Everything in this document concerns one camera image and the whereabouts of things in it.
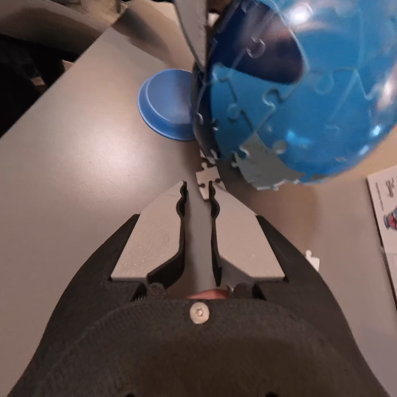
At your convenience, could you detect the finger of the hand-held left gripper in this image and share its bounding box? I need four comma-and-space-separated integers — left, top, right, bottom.
175, 0, 209, 72

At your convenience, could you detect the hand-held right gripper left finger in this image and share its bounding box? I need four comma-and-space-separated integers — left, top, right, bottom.
111, 181, 187, 292

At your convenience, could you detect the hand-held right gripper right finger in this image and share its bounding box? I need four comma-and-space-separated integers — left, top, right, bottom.
208, 181, 285, 287

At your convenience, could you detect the white puzzle piece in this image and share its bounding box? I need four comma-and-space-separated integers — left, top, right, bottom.
305, 249, 320, 272
196, 163, 225, 203

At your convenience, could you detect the blue plastic ball stand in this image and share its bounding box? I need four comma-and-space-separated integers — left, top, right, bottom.
137, 69, 199, 142

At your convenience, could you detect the blue puzzle ball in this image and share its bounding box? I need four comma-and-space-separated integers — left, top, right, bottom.
190, 0, 397, 191

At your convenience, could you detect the colourful cartoon puzzle box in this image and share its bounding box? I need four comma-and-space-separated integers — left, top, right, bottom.
367, 166, 397, 314

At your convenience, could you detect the person's right hand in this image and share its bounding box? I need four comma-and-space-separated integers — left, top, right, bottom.
186, 288, 229, 300

